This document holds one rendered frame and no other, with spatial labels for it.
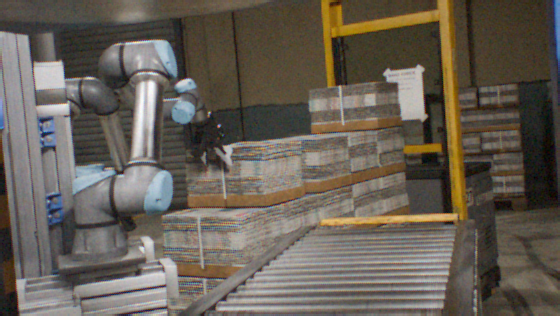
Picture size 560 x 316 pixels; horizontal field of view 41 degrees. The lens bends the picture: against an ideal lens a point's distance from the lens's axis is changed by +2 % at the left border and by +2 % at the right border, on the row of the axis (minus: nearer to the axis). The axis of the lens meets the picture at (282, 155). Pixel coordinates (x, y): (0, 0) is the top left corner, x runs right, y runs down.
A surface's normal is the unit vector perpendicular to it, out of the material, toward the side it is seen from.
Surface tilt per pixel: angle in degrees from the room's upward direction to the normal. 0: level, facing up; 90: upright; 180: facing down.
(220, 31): 90
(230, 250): 90
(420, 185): 90
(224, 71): 90
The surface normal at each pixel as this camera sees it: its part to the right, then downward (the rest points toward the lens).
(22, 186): 0.29, 0.03
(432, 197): -0.54, 0.09
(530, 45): -0.26, 0.07
